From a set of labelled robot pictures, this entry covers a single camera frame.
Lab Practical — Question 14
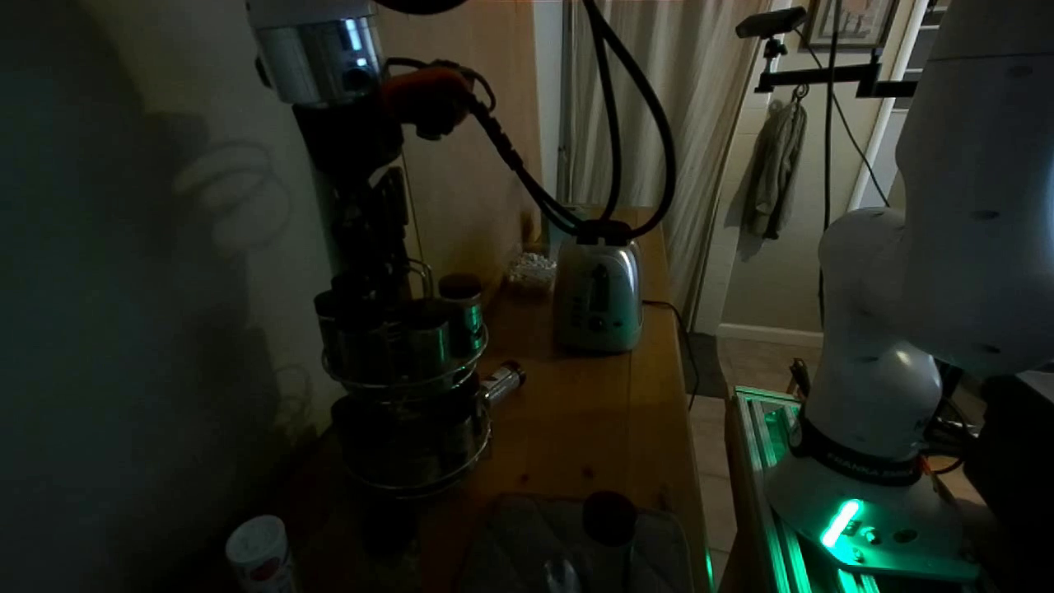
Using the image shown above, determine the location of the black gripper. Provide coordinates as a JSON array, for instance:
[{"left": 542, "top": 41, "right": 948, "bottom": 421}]
[{"left": 292, "top": 103, "right": 416, "bottom": 299}]

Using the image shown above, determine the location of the grey hanging towel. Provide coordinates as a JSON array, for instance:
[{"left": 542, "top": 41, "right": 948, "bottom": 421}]
[{"left": 738, "top": 94, "right": 811, "bottom": 261}]

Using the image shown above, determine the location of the black box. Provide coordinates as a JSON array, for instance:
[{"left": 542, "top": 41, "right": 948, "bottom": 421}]
[{"left": 975, "top": 367, "right": 1054, "bottom": 593}]

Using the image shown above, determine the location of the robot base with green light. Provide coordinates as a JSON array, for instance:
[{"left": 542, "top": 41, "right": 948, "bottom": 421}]
[{"left": 721, "top": 382, "right": 992, "bottom": 593}]

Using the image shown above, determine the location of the toaster power cable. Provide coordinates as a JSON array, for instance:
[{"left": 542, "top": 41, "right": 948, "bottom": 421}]
[{"left": 640, "top": 294, "right": 703, "bottom": 410}]

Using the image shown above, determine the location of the black cup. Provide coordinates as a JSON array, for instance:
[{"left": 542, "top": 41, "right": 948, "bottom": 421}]
[{"left": 579, "top": 487, "right": 640, "bottom": 553}]

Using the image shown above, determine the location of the black camera on bracket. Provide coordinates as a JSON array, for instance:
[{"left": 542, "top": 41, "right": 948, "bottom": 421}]
[{"left": 736, "top": 4, "right": 947, "bottom": 98}]

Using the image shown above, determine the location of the wooden door panel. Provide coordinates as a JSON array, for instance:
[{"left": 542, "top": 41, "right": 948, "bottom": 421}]
[{"left": 377, "top": 0, "right": 547, "bottom": 289}]

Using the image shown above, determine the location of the two-tier wire seasoning rack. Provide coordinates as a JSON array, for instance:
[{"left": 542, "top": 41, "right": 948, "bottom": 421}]
[{"left": 310, "top": 258, "right": 499, "bottom": 505}]

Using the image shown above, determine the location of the framed wall picture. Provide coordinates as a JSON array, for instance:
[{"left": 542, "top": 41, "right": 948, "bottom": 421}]
[{"left": 805, "top": 0, "right": 900, "bottom": 53}]

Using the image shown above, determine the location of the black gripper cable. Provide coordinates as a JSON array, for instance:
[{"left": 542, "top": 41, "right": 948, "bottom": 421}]
[{"left": 377, "top": 0, "right": 683, "bottom": 245}]

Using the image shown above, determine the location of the white crumpled cloth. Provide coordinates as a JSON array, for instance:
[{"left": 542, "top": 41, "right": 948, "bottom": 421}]
[{"left": 503, "top": 248, "right": 560, "bottom": 294}]

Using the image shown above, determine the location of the dark glass spice jar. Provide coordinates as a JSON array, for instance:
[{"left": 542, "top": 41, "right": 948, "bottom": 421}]
[
  {"left": 393, "top": 299, "right": 459, "bottom": 382},
  {"left": 314, "top": 286, "right": 377, "bottom": 382},
  {"left": 438, "top": 275, "right": 490, "bottom": 359}
]

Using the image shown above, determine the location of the white seasoning container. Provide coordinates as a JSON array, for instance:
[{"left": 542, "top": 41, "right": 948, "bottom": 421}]
[{"left": 224, "top": 516, "right": 297, "bottom": 593}]

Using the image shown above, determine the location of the light curtain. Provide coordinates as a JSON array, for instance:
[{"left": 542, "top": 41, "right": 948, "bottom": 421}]
[{"left": 556, "top": 0, "right": 762, "bottom": 322}]

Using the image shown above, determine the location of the silver toaster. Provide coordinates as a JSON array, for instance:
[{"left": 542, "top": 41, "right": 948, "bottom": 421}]
[{"left": 551, "top": 218, "right": 645, "bottom": 356}]

